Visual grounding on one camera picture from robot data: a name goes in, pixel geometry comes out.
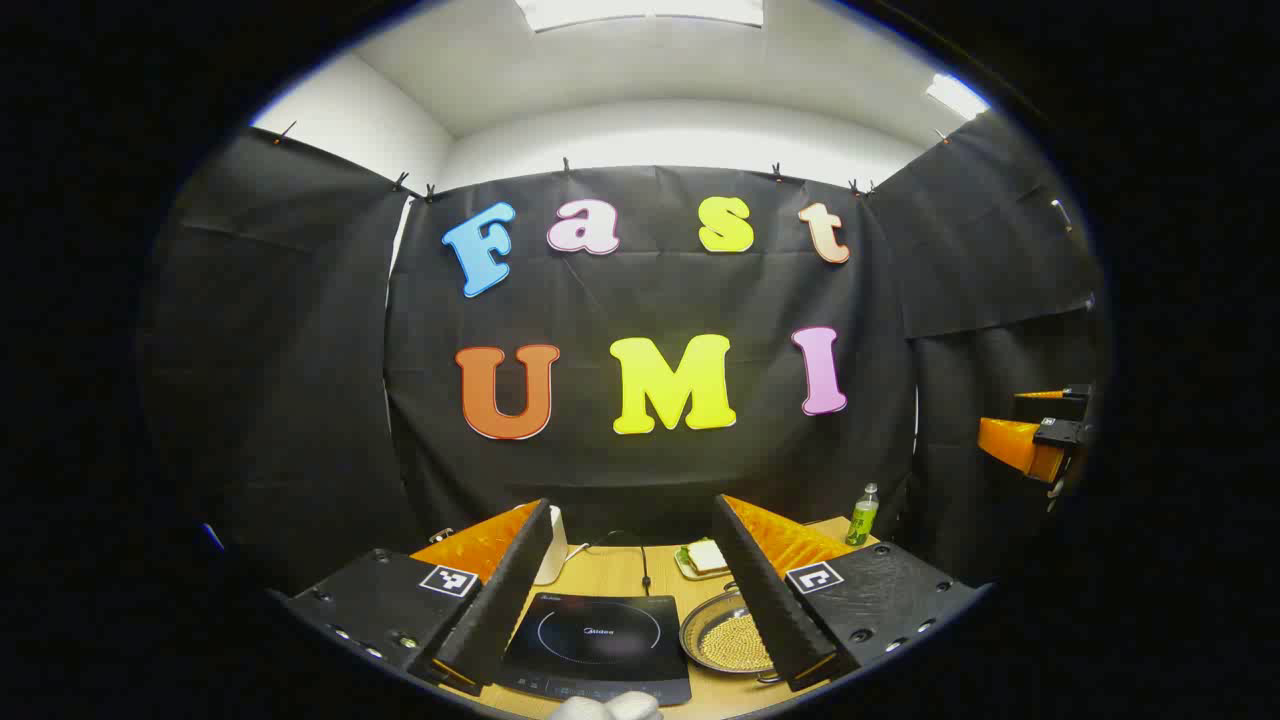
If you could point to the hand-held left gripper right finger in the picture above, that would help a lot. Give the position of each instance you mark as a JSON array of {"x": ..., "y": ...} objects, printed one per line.
[{"x": 760, "y": 600}]

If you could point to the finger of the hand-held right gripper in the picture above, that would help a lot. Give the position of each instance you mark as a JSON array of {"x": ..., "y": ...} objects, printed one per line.
[
  {"x": 1045, "y": 408},
  {"x": 1005, "y": 440}
]

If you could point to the black induction cooktop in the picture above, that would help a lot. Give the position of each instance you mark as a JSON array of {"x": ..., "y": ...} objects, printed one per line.
[{"x": 600, "y": 635}]

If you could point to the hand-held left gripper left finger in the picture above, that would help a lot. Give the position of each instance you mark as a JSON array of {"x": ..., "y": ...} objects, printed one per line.
[{"x": 505, "y": 590}]

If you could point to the white bread sandwich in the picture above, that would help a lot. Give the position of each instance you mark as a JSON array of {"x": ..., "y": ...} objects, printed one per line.
[{"x": 707, "y": 556}]

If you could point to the white toaster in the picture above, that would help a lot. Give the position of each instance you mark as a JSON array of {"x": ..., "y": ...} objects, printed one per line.
[{"x": 553, "y": 550}]

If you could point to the ceiling light panel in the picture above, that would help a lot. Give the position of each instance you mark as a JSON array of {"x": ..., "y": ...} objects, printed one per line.
[
  {"x": 955, "y": 95},
  {"x": 640, "y": 10}
]

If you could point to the green drink bottle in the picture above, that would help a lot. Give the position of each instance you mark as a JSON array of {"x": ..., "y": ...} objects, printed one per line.
[{"x": 862, "y": 522}]

